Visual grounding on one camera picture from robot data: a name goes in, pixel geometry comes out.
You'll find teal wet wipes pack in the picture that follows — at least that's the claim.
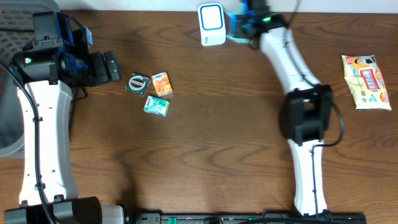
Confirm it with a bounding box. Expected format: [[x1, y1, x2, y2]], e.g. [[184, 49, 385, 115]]
[[226, 8, 254, 44]]

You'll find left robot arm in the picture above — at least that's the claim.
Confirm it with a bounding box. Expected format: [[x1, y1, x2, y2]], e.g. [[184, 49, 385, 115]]
[[4, 11, 130, 223]]

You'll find white barcode scanner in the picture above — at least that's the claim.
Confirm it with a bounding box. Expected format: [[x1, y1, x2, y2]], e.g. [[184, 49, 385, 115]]
[[197, 2, 226, 47]]

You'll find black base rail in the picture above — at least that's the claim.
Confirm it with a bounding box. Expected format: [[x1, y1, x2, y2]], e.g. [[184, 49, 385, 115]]
[[123, 212, 367, 224]]

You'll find green Kleenex tissue pack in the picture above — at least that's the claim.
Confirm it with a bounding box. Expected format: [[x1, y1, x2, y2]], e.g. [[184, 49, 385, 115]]
[[144, 96, 170, 117]]

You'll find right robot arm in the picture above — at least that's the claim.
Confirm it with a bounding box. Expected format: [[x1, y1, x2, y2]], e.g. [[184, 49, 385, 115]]
[[231, 1, 331, 218]]

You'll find orange Kleenex tissue pack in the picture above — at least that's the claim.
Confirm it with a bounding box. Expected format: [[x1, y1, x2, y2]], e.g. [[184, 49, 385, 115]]
[[151, 72, 173, 97]]

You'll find white blue snack bag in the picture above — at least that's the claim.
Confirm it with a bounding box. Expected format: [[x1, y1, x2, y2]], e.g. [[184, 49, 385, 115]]
[[341, 55, 392, 111]]

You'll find dark grey plastic basket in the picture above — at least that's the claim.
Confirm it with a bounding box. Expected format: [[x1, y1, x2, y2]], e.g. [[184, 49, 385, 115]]
[[1, 0, 60, 159]]

